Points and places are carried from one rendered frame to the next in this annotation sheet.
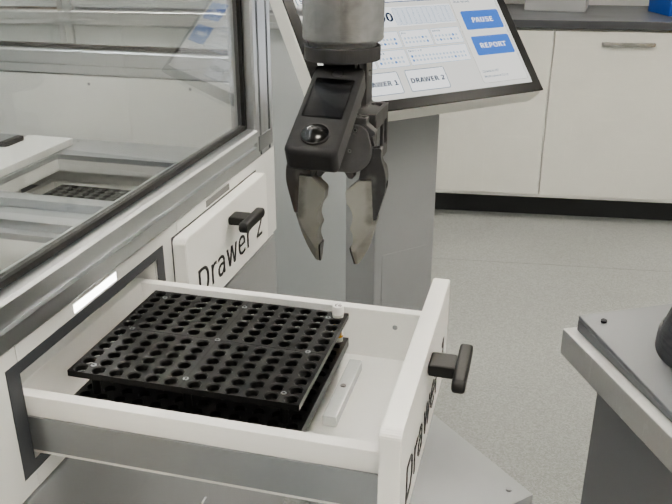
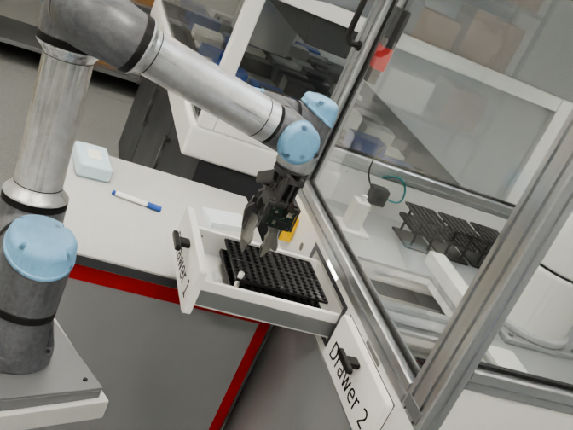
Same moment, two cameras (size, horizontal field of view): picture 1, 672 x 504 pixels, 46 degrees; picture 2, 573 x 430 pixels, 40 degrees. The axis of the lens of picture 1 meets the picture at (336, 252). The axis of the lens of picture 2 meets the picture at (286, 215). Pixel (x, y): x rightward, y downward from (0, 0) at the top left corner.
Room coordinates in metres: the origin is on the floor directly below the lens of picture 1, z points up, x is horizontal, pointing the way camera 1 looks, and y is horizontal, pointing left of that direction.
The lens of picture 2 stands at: (1.97, -0.89, 1.65)
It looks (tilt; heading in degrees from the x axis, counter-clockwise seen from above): 21 degrees down; 143
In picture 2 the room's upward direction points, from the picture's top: 25 degrees clockwise
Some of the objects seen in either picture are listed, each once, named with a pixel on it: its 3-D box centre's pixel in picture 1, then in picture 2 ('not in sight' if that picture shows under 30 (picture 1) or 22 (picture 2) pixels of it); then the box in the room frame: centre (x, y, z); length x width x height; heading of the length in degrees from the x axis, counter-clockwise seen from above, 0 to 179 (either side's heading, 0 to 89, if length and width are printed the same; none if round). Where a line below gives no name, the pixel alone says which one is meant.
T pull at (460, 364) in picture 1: (449, 366); (182, 241); (0.62, -0.10, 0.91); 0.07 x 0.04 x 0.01; 165
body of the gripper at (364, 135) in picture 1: (344, 107); (280, 195); (0.75, -0.01, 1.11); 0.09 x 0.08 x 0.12; 165
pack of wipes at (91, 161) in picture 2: not in sight; (92, 160); (0.01, -0.11, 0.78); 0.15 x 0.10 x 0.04; 172
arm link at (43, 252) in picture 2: not in sight; (34, 263); (0.84, -0.48, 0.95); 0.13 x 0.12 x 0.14; 174
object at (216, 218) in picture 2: not in sight; (225, 220); (0.21, 0.24, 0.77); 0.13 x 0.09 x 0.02; 88
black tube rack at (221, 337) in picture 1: (219, 367); (270, 281); (0.68, 0.12, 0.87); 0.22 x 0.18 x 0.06; 75
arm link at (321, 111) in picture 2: not in sight; (310, 123); (0.74, -0.01, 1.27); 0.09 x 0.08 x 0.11; 84
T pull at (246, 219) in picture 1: (243, 219); (350, 362); (1.01, 0.13, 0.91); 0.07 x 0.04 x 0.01; 165
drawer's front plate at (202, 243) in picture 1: (226, 238); (355, 377); (1.01, 0.15, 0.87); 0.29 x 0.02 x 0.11; 165
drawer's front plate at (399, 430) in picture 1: (418, 391); (188, 257); (0.63, -0.08, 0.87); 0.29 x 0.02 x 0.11; 165
